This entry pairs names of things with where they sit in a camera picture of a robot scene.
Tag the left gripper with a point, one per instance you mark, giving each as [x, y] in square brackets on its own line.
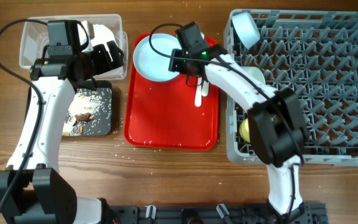
[105, 63]

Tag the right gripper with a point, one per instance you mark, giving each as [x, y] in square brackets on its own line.
[178, 63]

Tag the light blue plate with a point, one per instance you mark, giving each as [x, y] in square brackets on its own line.
[150, 64]

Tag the white paper napkin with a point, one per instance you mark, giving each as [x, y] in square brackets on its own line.
[102, 35]

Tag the white plastic spoon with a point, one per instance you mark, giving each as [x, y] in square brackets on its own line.
[205, 89]

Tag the white plastic fork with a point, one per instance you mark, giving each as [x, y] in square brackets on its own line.
[198, 94]

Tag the food scraps and rice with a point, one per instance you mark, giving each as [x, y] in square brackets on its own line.
[90, 113]

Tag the light blue bowl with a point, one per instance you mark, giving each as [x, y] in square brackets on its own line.
[246, 29]

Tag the mint green bowl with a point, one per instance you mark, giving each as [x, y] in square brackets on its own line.
[256, 73]

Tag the yellow plastic cup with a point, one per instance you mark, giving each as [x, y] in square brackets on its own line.
[244, 130]

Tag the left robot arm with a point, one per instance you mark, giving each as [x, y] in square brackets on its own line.
[31, 188]

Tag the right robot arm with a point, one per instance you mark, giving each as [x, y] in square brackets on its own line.
[277, 129]

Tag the grey dishwasher rack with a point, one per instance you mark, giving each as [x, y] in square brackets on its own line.
[314, 53]

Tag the red serving tray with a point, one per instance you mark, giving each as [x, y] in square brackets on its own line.
[163, 114]

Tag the black plastic tray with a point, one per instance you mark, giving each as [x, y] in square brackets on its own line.
[57, 96]

